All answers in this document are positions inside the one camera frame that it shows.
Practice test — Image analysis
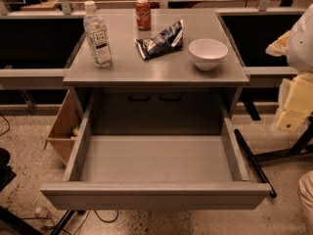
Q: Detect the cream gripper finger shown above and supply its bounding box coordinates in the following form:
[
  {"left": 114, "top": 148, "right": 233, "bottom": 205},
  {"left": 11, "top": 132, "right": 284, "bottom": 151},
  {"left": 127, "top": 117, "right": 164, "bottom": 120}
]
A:
[{"left": 265, "top": 31, "right": 291, "bottom": 57}]

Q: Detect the grey top drawer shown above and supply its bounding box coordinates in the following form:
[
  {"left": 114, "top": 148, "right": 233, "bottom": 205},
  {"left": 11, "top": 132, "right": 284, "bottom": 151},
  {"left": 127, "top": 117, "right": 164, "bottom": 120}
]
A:
[{"left": 41, "top": 90, "right": 270, "bottom": 211}]

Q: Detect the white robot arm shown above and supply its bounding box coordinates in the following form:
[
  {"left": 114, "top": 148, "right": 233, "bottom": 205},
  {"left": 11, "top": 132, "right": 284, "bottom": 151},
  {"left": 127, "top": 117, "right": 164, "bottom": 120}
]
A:
[{"left": 265, "top": 4, "right": 313, "bottom": 72}]

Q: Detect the grey drawer cabinet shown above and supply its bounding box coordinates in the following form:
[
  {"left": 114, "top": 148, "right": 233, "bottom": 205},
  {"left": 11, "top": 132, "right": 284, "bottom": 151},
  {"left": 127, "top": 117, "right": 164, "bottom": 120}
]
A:
[{"left": 63, "top": 7, "right": 251, "bottom": 122}]

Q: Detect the white ceramic bowl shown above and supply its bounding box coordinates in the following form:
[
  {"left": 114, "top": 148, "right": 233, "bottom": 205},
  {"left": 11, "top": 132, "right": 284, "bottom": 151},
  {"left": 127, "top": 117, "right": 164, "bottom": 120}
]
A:
[{"left": 189, "top": 38, "right": 228, "bottom": 71}]

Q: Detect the dark blue chip bag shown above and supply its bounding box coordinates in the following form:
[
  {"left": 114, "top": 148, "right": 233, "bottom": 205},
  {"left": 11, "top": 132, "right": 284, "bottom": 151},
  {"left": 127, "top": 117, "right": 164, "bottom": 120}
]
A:
[{"left": 136, "top": 20, "right": 184, "bottom": 60}]

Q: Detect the red soda can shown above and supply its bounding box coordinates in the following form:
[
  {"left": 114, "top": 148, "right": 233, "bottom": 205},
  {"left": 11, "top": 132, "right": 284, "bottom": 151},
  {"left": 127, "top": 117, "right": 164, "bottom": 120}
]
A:
[{"left": 135, "top": 0, "right": 151, "bottom": 30}]

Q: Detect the black floor stand leg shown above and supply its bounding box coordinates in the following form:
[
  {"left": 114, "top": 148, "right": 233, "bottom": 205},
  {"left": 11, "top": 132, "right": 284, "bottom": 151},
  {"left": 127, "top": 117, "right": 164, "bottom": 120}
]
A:
[{"left": 234, "top": 129, "right": 277, "bottom": 199}]

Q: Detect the clear plastic water bottle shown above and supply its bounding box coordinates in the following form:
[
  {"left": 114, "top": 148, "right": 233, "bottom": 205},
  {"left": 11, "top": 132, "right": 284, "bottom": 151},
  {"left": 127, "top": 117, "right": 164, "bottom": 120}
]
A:
[{"left": 83, "top": 1, "right": 112, "bottom": 68}]

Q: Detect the cardboard box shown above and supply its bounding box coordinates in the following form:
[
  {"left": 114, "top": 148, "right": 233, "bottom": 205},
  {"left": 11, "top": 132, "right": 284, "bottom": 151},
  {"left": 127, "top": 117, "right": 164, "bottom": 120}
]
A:
[{"left": 47, "top": 91, "right": 81, "bottom": 165}]

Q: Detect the black stand leg left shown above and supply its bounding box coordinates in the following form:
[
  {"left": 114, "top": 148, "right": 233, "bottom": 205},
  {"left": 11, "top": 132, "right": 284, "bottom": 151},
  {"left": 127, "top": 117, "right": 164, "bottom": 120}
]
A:
[{"left": 50, "top": 211, "right": 85, "bottom": 235}]

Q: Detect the black cable on floor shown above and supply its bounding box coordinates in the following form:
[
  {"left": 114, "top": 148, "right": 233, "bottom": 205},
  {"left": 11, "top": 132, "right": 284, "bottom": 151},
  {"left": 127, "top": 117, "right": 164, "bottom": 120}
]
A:
[{"left": 72, "top": 210, "right": 119, "bottom": 235}]

